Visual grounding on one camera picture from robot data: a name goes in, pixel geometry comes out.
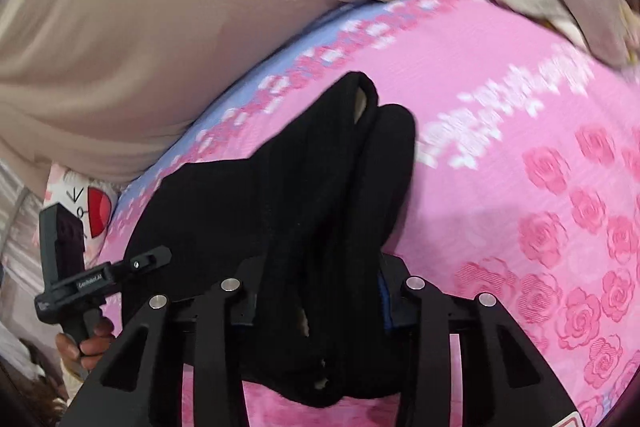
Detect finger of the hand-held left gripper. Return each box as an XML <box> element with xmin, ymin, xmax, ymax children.
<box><xmin>112</xmin><ymin>246</ymin><xmax>174</xmax><ymax>284</ymax></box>

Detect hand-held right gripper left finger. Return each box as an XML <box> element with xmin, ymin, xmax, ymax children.
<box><xmin>65</xmin><ymin>256</ymin><xmax>272</xmax><ymax>427</ymax></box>

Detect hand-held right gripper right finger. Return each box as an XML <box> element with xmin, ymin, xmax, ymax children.
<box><xmin>379</xmin><ymin>253</ymin><xmax>577</xmax><ymax>427</ymax></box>

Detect black pants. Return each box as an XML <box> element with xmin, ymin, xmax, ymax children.
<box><xmin>122</xmin><ymin>71</ymin><xmax>419</xmax><ymax>409</ymax></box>

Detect pink satin curtain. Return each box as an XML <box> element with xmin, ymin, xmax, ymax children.
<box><xmin>0</xmin><ymin>159</ymin><xmax>53</xmax><ymax>288</ymax></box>

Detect white cat face pillow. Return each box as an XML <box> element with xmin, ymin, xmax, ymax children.
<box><xmin>42</xmin><ymin>164</ymin><xmax>122</xmax><ymax>269</ymax></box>

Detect tan crumpled cloth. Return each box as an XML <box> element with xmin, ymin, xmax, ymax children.
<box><xmin>0</xmin><ymin>322</ymin><xmax>71</xmax><ymax>413</ymax></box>

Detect pink rose print bed sheet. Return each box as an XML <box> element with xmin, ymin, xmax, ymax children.
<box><xmin>82</xmin><ymin>0</ymin><xmax>640</xmax><ymax>427</ymax></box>

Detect beige hanging cloth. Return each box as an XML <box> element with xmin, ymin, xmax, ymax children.
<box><xmin>0</xmin><ymin>0</ymin><xmax>483</xmax><ymax>198</ymax></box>

